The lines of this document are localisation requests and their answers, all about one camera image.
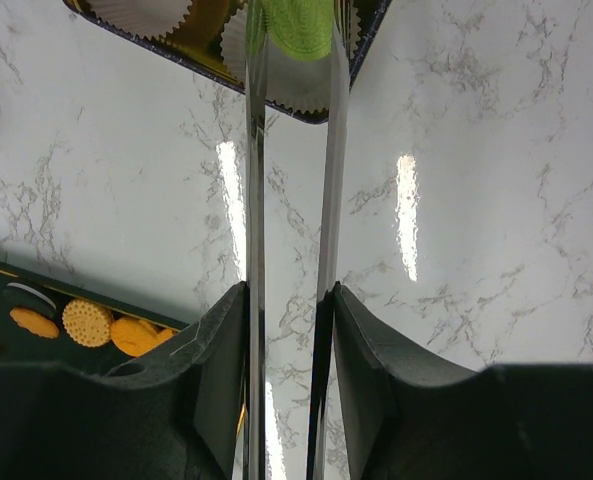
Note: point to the white paper cup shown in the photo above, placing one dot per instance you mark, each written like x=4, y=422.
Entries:
x=147, y=19
x=302, y=86

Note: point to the orange chip cookie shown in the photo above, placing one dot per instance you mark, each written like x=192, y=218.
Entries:
x=35, y=323

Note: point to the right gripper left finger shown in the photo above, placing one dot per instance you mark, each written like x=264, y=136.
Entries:
x=182, y=400

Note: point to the green sandwich cookie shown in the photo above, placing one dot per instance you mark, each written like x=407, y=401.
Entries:
x=301, y=29

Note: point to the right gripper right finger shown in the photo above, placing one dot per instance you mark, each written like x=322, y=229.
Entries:
x=373, y=360

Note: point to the orange dotted cookie upper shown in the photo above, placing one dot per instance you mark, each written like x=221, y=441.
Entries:
x=87, y=323

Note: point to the metal tongs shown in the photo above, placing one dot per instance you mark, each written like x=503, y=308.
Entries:
x=256, y=62

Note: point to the orange fish cookie right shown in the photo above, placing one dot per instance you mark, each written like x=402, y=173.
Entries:
x=136, y=337

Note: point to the black oval tray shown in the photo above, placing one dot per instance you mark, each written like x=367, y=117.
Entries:
x=25, y=289

